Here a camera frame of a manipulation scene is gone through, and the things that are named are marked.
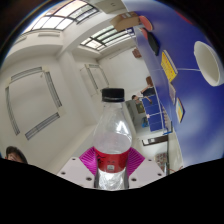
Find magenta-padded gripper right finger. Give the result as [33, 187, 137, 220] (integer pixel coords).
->
[125, 147, 167, 190]

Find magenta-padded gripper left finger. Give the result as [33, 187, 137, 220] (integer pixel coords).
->
[57, 147, 99, 190]

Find clear red-labelled water bottle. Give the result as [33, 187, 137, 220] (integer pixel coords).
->
[92, 87, 133, 191]

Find low bookshelf unit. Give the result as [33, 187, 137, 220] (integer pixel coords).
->
[154, 151, 171, 174]

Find dark door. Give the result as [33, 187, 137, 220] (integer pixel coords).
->
[141, 134, 169, 147]

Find blue partition panels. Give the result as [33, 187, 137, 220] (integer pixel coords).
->
[141, 94, 174, 134]

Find ceiling light strips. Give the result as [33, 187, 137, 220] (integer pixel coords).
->
[4, 66, 63, 141]

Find small blue and yellow book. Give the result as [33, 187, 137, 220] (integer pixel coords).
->
[175, 97, 185, 124]

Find thin grey book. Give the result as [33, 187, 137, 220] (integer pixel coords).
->
[168, 82, 177, 106]

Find brown armchair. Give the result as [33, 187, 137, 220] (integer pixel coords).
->
[132, 47, 143, 59]
[145, 75, 154, 88]

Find ceiling air conditioner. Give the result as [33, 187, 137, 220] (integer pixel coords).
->
[79, 64, 111, 98]

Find white mug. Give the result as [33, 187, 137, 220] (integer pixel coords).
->
[193, 40, 224, 88]

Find black paddle case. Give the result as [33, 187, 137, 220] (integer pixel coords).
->
[146, 32, 160, 57]

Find red table tennis paddle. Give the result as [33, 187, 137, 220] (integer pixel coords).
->
[138, 15, 154, 33]
[139, 27, 150, 41]

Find tall black-framed window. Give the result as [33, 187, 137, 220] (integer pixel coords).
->
[79, 25, 136, 52]

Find large black-framed window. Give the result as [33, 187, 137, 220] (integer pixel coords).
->
[23, 0, 100, 34]

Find white cabinet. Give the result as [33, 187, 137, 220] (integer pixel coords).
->
[94, 0, 127, 14]

